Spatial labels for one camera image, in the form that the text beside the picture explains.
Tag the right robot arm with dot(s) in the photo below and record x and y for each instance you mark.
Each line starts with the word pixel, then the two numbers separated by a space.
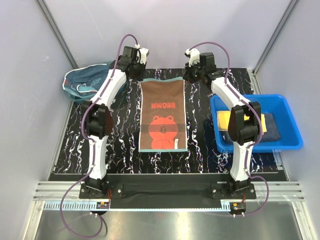
pixel 244 126

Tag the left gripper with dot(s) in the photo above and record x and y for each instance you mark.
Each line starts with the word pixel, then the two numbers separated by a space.
pixel 140 77

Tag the aluminium frame rail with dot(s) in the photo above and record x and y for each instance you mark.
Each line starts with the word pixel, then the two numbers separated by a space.
pixel 278 191

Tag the blue plastic bin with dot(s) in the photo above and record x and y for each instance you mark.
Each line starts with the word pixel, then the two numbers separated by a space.
pixel 275 104

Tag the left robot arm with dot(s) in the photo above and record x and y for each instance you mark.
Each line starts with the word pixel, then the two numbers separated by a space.
pixel 97 122

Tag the teal hello towel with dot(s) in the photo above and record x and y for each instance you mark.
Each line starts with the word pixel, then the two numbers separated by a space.
pixel 83 83

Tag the teal mesh laundry basket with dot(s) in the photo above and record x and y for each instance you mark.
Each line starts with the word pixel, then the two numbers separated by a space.
pixel 113 83

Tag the slotted cable duct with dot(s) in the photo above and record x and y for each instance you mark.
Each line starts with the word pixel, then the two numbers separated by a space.
pixel 114 205

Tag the orange towel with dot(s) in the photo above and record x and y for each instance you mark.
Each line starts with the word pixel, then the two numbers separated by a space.
pixel 163 120

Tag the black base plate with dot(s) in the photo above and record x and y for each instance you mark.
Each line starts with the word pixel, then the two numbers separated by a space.
pixel 185 177

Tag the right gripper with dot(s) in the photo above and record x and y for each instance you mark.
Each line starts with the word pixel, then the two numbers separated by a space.
pixel 187 70

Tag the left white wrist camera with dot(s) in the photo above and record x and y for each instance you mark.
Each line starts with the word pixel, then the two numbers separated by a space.
pixel 142 54

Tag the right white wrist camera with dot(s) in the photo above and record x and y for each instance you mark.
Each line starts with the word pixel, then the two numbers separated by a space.
pixel 193 56

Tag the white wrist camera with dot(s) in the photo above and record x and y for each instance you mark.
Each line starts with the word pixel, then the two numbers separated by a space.
pixel 193 56
pixel 142 54

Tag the dark blue towel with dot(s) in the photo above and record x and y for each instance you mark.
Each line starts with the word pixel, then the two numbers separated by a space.
pixel 272 134

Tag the yellow towel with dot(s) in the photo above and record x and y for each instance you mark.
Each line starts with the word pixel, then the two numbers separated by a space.
pixel 223 118

